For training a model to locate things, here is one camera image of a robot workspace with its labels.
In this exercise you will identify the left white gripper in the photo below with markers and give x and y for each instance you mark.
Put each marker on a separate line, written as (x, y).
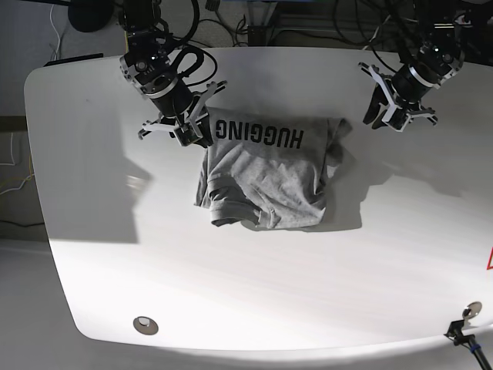
(401, 95)

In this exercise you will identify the black camera clamp mount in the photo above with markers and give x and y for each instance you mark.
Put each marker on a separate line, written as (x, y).
(458, 338)

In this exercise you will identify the black round stand base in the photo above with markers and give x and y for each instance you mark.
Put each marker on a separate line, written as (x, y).
(90, 15)

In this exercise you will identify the red triangle warning sticker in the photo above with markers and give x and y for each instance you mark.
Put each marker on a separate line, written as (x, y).
(490, 261)

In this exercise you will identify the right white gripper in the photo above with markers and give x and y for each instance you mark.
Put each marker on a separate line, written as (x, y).
(183, 114)

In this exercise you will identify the grey T-shirt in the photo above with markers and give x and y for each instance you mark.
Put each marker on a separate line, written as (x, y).
(271, 171)

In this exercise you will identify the aluminium frame post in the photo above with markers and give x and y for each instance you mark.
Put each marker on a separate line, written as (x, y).
(259, 19)

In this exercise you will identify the silver round table insert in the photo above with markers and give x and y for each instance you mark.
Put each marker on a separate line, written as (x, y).
(145, 325)

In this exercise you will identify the silver round table grommet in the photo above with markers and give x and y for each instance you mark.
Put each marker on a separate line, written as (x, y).
(472, 310)

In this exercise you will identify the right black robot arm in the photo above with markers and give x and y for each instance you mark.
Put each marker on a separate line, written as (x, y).
(157, 63)

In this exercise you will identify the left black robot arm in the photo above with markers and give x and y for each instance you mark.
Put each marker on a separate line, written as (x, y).
(446, 35)

